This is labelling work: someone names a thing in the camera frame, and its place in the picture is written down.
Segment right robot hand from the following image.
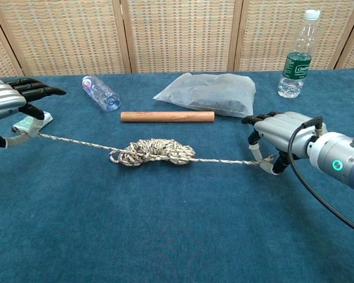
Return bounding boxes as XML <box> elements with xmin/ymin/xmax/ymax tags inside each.
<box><xmin>241</xmin><ymin>111</ymin><xmax>328</xmax><ymax>176</ymax></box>

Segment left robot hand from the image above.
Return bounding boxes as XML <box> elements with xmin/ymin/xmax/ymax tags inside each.
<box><xmin>0</xmin><ymin>77</ymin><xmax>67</xmax><ymax>149</ymax></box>

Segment beige speckled braided rope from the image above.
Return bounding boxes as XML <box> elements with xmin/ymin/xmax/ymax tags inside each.
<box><xmin>11</xmin><ymin>127</ymin><xmax>277</xmax><ymax>167</ymax></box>

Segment small green white box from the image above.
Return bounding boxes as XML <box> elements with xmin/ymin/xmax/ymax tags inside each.
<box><xmin>12</xmin><ymin>111</ymin><xmax>54</xmax><ymax>135</ymax></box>

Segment clear bottle green label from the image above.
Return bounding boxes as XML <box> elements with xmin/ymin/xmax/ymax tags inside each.
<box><xmin>277</xmin><ymin>9</ymin><xmax>322</xmax><ymax>99</ymax></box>

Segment translucent plastic bag dark contents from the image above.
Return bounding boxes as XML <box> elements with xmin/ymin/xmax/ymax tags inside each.
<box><xmin>152</xmin><ymin>73</ymin><xmax>257</xmax><ymax>118</ymax></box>

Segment clear bottle blue cap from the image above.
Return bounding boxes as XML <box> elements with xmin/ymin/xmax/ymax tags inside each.
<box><xmin>81</xmin><ymin>75</ymin><xmax>122</xmax><ymax>113</ymax></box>

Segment wooden cylindrical rod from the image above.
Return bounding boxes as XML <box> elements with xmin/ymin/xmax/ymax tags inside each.
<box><xmin>120</xmin><ymin>111</ymin><xmax>215</xmax><ymax>123</ymax></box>

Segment blue table cloth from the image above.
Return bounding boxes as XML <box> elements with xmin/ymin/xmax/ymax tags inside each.
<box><xmin>0</xmin><ymin>68</ymin><xmax>354</xmax><ymax>283</ymax></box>

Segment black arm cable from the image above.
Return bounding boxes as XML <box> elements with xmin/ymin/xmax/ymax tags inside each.
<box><xmin>287</xmin><ymin>116</ymin><xmax>354</xmax><ymax>237</ymax></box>

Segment woven folding screen wooden frame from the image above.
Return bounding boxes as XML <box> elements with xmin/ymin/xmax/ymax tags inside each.
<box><xmin>0</xmin><ymin>0</ymin><xmax>354</xmax><ymax>80</ymax></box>

